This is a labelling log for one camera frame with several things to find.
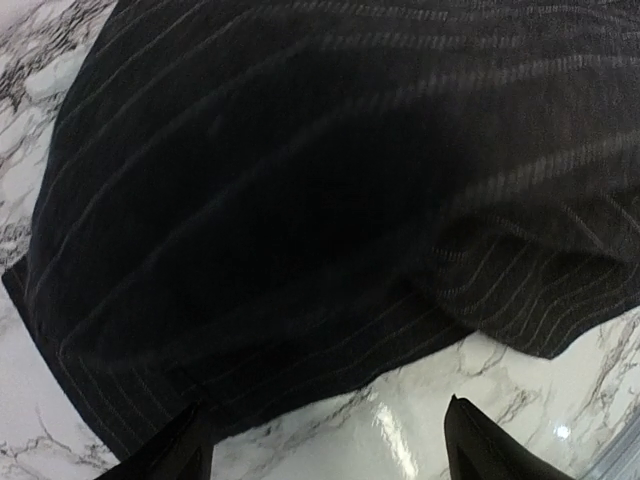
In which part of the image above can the black pinstriped shirt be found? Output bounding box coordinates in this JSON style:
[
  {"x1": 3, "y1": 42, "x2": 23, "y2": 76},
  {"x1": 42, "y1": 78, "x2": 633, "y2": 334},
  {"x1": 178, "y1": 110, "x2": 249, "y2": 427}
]
[{"x1": 4, "y1": 1, "x2": 639, "y2": 459}]

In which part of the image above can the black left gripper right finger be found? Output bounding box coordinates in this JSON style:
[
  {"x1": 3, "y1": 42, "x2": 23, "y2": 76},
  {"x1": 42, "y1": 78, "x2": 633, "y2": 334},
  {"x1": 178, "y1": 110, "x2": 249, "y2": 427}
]
[{"x1": 444, "y1": 396, "x2": 572, "y2": 480}]

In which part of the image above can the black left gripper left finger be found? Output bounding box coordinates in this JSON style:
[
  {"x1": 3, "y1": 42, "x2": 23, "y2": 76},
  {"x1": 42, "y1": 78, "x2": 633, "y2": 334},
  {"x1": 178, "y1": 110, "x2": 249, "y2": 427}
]
[{"x1": 102, "y1": 404, "x2": 214, "y2": 480}]

